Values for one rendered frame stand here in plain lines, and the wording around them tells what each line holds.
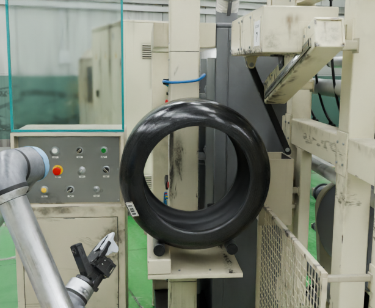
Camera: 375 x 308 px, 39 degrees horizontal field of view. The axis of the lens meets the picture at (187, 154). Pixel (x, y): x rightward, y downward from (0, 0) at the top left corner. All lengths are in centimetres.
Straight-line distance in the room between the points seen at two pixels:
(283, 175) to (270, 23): 84
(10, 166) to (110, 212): 116
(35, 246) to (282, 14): 103
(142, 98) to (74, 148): 300
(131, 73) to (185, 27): 333
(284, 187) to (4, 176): 125
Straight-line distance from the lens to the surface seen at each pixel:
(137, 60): 565
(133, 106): 565
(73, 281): 185
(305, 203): 245
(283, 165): 237
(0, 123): 1120
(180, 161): 236
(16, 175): 164
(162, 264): 209
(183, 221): 230
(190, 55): 233
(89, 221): 276
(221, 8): 292
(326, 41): 169
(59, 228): 278
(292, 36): 177
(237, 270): 216
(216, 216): 231
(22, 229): 163
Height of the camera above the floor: 159
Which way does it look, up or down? 9 degrees down
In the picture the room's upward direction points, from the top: straight up
